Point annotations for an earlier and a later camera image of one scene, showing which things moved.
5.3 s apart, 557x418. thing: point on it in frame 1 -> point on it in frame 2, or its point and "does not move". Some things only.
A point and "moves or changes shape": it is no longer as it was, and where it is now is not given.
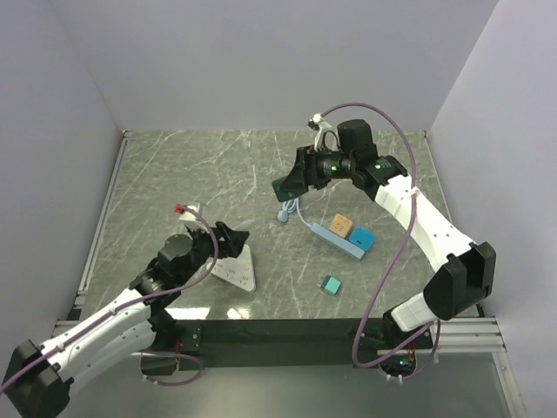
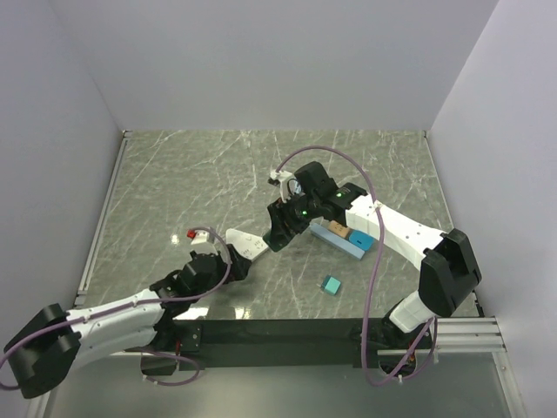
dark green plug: x=287 y=189 -> x=274 y=240
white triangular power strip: x=238 y=271 moves or changes shape
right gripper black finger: x=303 y=175 -> x=284 y=225
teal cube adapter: x=331 y=285 does not move
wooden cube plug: x=340 y=225 does not move
